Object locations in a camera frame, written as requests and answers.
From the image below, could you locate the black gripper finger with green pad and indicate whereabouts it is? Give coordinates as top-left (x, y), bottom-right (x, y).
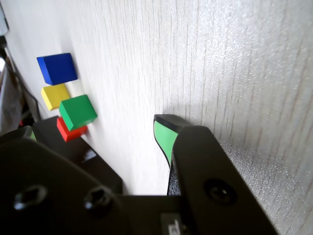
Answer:
top-left (0, 125), bottom-right (130, 235)
top-left (153, 114), bottom-right (279, 235)

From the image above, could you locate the red wooden cube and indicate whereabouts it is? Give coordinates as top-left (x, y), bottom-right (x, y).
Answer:
top-left (56, 117), bottom-right (89, 142)

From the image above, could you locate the green wooden cube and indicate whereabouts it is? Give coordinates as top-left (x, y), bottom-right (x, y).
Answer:
top-left (59, 94), bottom-right (98, 131)

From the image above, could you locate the yellow wooden cube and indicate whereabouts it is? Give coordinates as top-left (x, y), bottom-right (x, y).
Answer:
top-left (41, 83), bottom-right (71, 112)

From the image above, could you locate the blue wooden cube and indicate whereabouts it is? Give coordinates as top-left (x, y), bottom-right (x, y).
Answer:
top-left (36, 52), bottom-right (78, 86)

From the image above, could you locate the black cardboard box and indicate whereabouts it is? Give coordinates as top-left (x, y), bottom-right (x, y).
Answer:
top-left (32, 116), bottom-right (123, 196)

